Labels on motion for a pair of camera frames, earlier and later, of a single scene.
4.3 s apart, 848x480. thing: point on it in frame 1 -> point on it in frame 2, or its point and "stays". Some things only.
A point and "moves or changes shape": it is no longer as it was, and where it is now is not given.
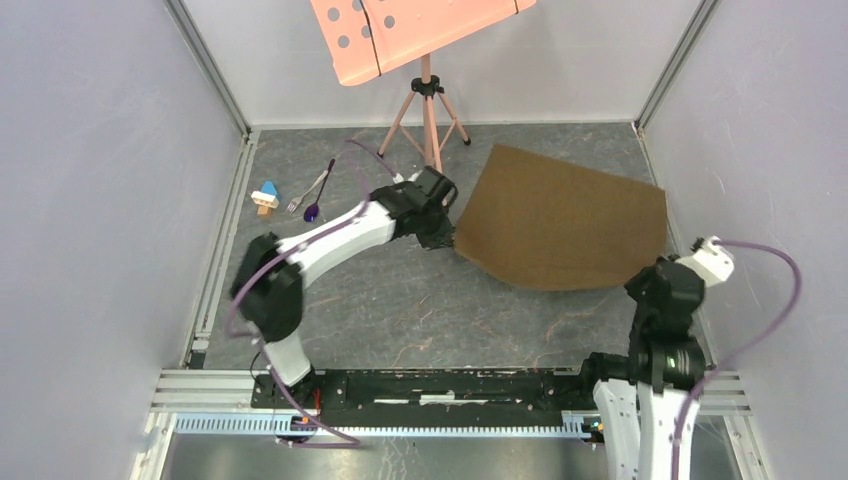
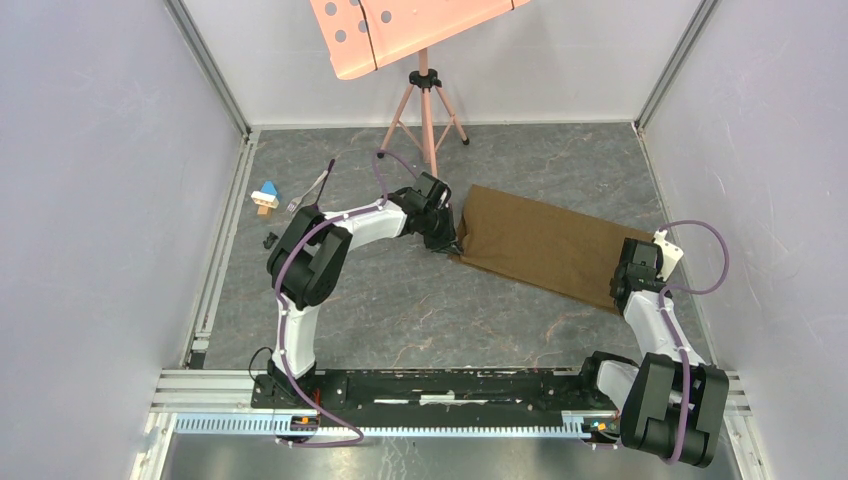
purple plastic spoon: x=312 y=210 stays
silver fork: x=294 y=203 stays
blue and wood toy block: x=266 y=199 stays
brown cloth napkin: x=561 y=224 moves or changes shape
